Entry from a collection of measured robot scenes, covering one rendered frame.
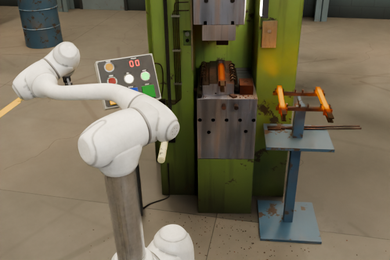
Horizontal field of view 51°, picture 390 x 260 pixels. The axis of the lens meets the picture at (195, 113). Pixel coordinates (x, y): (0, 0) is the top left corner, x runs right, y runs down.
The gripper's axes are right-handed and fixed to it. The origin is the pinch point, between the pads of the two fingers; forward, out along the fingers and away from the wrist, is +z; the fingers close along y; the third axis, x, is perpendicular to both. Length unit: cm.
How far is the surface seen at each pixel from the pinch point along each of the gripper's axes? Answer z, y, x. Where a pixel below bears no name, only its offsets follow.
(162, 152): 45, -47, -48
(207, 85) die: 34, -17, -86
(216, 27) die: 9, 11, -93
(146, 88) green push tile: 32, -8, -48
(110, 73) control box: 32.3, 6.0, -30.2
